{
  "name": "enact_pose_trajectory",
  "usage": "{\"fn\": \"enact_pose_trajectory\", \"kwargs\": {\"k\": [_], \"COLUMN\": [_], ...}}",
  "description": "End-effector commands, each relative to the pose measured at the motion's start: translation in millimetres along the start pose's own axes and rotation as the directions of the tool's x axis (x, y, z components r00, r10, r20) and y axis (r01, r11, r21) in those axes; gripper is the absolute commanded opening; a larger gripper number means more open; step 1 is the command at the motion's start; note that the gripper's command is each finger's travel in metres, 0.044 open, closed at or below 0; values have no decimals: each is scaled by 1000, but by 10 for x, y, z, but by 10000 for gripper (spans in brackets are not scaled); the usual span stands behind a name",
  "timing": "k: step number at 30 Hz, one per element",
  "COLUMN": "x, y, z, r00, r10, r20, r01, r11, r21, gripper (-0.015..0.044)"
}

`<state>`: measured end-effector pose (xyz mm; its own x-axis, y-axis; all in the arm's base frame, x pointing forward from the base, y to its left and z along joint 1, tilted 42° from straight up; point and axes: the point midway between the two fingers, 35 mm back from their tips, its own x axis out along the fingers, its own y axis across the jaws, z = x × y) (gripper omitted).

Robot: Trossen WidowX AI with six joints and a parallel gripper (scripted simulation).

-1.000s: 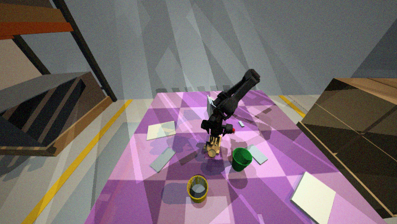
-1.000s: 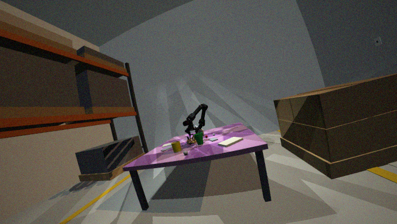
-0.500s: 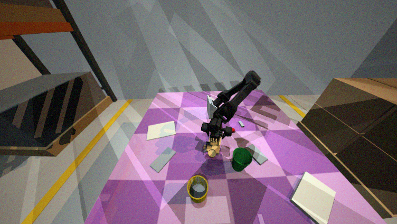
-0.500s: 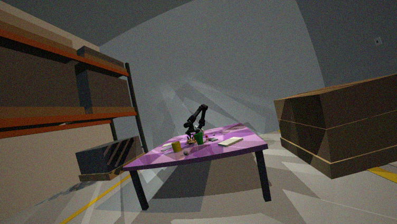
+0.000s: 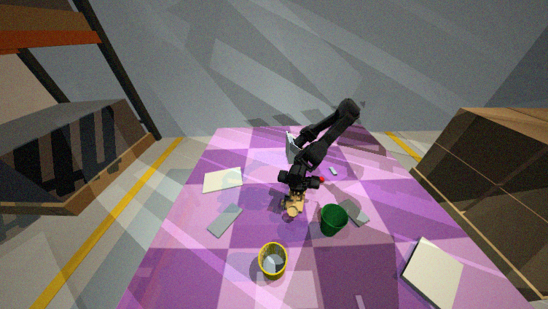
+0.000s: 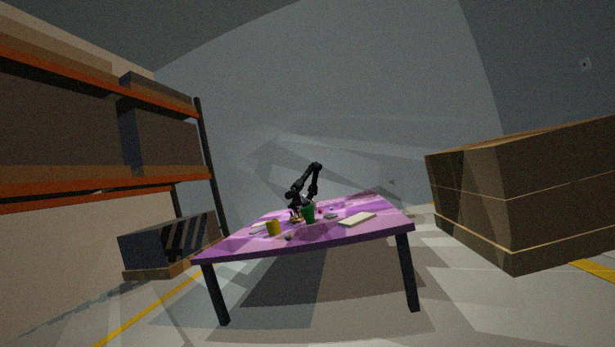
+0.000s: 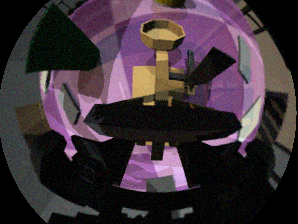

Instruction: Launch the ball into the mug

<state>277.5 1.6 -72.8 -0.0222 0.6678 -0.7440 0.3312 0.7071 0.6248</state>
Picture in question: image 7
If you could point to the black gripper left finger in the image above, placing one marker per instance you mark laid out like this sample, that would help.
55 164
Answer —
114 154

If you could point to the green cup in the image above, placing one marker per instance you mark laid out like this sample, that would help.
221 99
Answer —
58 44

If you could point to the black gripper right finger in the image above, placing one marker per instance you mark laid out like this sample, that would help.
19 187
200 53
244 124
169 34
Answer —
198 158

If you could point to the yellow open cylinder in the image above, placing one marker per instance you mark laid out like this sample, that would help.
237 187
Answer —
170 3

